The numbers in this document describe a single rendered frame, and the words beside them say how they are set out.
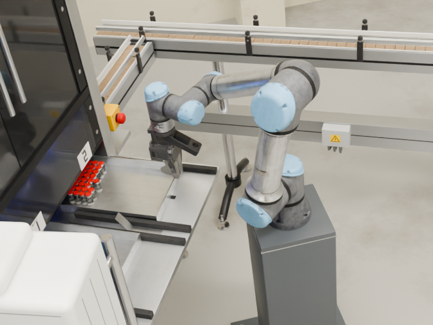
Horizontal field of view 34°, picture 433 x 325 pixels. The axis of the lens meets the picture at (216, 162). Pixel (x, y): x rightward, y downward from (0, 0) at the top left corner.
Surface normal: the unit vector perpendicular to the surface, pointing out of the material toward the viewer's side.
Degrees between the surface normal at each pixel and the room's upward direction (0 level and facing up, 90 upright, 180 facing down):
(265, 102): 83
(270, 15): 90
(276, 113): 83
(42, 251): 0
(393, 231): 0
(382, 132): 90
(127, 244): 0
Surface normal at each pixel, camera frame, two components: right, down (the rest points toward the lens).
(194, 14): 0.19, 0.60
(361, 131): -0.29, 0.63
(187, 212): -0.11, -0.77
